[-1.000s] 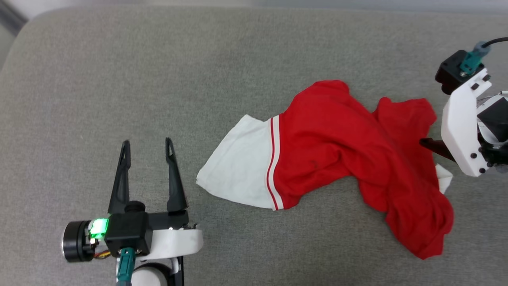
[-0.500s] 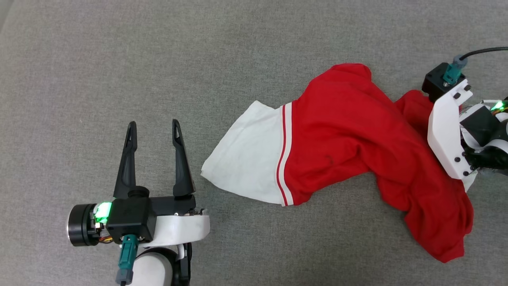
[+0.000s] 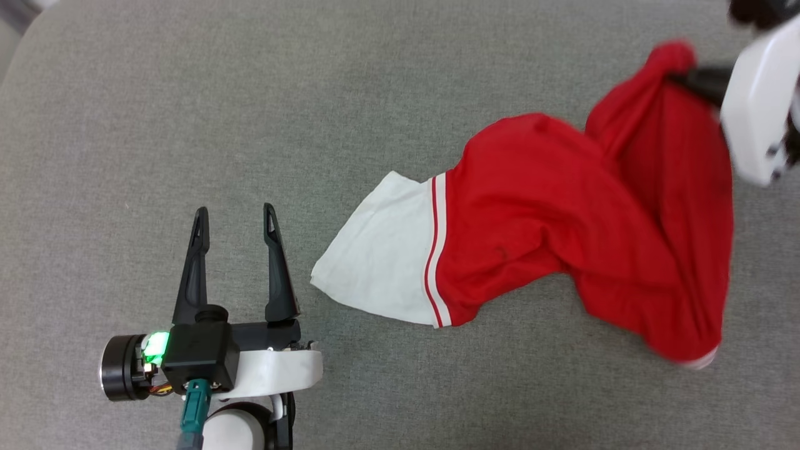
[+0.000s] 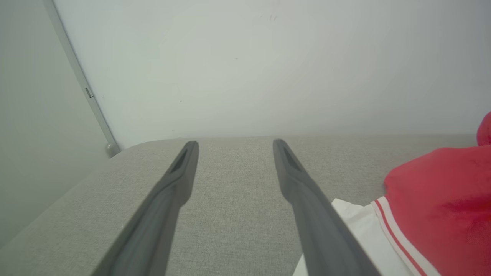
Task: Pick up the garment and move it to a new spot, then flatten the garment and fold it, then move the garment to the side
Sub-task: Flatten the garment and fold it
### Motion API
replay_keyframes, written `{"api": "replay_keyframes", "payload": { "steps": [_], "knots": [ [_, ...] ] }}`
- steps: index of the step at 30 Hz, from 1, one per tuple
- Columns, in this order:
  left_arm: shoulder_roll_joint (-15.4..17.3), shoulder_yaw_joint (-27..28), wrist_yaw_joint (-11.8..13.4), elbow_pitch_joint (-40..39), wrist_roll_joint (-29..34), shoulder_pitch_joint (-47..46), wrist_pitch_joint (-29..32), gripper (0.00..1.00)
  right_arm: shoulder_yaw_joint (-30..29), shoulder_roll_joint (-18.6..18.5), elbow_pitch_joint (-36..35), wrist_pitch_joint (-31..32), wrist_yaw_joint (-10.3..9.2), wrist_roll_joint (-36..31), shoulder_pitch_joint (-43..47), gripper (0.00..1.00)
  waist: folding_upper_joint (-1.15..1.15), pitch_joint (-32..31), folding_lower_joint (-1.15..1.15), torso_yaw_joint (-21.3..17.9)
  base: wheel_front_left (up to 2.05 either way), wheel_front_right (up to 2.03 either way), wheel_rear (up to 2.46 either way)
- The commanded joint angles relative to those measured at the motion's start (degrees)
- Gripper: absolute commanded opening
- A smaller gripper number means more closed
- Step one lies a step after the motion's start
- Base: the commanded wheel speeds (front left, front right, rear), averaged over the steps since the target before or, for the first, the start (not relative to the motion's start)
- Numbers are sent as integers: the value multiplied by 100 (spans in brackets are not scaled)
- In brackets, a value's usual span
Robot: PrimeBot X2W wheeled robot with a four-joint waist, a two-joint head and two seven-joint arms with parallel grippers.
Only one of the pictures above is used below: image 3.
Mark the teal plug camera cable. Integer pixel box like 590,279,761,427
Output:
175,378,214,450

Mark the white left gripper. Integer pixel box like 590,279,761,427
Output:
100,202,323,403

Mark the red white basketball jersey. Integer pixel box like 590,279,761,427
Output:
311,39,735,369

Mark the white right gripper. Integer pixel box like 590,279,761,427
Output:
666,16,800,188

